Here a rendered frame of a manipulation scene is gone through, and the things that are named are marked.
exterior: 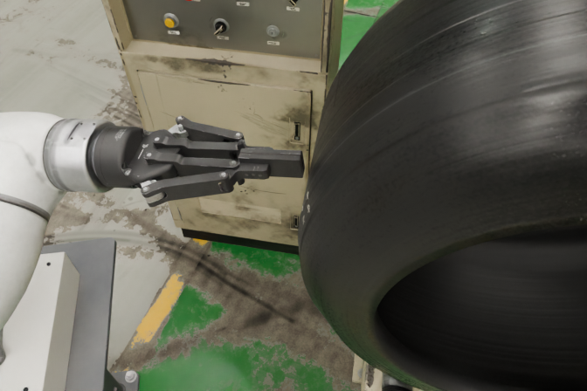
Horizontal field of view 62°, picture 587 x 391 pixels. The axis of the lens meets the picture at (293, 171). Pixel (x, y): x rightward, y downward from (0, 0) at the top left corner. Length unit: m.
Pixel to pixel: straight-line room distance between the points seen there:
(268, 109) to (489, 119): 1.02
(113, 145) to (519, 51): 0.42
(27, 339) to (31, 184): 0.51
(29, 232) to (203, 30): 0.80
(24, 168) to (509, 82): 0.51
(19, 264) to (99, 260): 0.63
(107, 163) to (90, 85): 2.24
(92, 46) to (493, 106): 2.85
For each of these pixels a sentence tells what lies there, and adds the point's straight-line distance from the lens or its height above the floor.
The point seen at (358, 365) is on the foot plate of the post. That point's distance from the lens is 1.75.
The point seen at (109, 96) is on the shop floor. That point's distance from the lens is 2.71.
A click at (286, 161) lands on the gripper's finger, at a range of 0.53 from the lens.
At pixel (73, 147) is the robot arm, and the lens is 0.61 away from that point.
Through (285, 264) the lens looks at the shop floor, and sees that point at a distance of 1.91.
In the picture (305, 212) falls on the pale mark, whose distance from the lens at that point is 0.50.
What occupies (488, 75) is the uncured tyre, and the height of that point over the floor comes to 1.44.
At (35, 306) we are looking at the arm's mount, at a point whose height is 0.75.
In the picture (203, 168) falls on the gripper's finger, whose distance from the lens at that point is 0.56.
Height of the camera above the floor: 1.66
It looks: 49 degrees down
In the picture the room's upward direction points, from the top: straight up
